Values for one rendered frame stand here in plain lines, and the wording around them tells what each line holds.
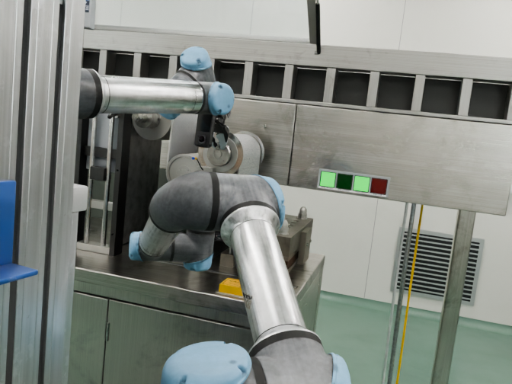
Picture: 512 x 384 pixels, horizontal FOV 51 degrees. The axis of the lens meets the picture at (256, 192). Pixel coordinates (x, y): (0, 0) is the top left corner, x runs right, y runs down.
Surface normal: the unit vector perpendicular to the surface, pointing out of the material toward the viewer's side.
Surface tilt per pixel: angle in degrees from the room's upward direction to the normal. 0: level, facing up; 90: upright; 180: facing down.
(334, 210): 90
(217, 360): 8
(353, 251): 90
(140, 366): 90
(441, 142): 90
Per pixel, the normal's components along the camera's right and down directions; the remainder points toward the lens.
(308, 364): 0.30, -0.77
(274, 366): 0.18, -0.91
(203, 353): -0.02, -0.99
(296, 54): -0.27, 0.10
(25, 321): 0.91, 0.15
